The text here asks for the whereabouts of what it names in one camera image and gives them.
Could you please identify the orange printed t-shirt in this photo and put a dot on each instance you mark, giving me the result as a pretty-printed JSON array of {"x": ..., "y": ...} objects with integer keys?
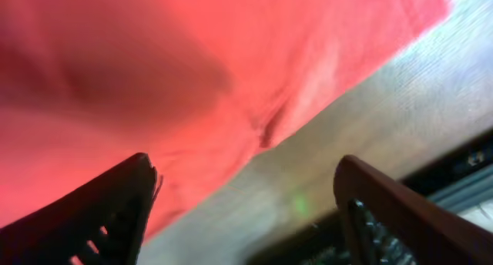
[{"x": 201, "y": 86}]

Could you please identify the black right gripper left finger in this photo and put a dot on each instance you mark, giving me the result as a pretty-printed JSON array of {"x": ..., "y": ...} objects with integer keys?
[{"x": 101, "y": 222}]

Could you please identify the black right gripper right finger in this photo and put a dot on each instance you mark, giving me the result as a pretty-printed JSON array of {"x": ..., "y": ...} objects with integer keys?
[{"x": 431, "y": 234}]

